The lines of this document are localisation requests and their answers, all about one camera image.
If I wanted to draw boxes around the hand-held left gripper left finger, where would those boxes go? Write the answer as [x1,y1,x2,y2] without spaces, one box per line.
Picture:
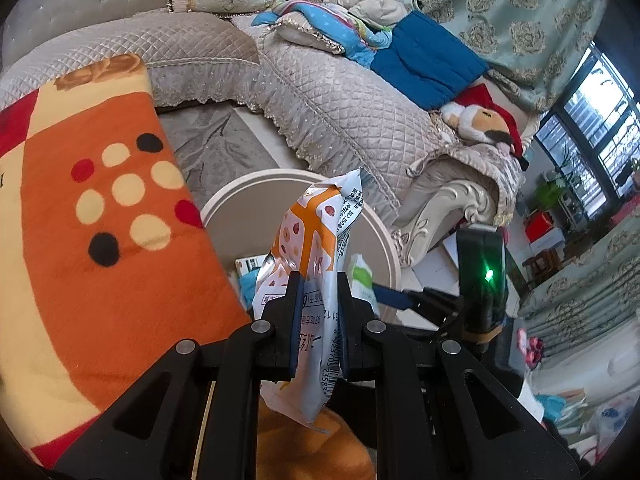
[55,271,306,480]

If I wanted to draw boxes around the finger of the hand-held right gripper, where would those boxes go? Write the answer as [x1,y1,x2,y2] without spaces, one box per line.
[372,282,466,333]

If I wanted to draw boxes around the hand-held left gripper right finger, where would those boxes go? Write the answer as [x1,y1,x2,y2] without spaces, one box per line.
[336,270,581,480]

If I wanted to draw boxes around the white green carton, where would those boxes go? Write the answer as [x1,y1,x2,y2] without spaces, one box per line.
[348,254,378,318]

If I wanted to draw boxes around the blue packet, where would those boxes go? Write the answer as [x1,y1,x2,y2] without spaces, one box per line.
[239,275,261,308]

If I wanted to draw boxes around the orange white snack packet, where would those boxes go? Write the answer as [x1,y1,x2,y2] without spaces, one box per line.
[252,167,376,431]

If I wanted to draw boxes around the white printed plastic package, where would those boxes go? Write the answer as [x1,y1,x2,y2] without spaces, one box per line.
[234,255,268,276]

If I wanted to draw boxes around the white round trash bin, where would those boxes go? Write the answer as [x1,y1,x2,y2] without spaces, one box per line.
[200,169,402,333]

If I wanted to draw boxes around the wooden stool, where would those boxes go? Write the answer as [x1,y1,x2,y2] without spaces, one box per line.
[522,250,561,286]

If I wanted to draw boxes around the red bucket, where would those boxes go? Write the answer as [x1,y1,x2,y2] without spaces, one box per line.
[525,210,556,243]

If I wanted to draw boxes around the green potted plant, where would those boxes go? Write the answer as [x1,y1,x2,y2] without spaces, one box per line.
[535,175,571,211]

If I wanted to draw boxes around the pink slippers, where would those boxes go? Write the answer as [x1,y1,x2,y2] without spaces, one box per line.
[517,330,546,366]

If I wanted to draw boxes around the green patterned sofa cover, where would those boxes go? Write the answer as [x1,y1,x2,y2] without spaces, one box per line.
[517,215,640,356]

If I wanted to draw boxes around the red hat plush toy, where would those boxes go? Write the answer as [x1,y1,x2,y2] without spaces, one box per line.
[440,84,531,171]

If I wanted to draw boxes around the pile of papers and bags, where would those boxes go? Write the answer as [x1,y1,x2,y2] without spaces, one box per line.
[520,387,626,453]

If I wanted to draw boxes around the barred window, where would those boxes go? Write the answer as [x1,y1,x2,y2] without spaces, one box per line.
[535,42,640,221]

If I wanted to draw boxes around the blue quilted cushion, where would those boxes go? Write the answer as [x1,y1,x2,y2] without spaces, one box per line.
[372,10,490,111]

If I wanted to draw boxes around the grey quilted sofa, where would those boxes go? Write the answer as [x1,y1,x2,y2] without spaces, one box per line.
[0,0,541,266]

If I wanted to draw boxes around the orange red patterned blanket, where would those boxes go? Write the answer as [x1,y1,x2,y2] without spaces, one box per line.
[0,52,376,480]

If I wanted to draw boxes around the green patterned curtain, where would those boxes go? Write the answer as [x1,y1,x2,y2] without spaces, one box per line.
[350,0,608,111]

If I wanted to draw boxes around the beige crumpled cloth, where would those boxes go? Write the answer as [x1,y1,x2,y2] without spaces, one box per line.
[327,0,421,28]

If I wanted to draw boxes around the blue patterned blanket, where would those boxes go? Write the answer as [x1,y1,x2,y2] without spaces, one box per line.
[251,0,401,68]

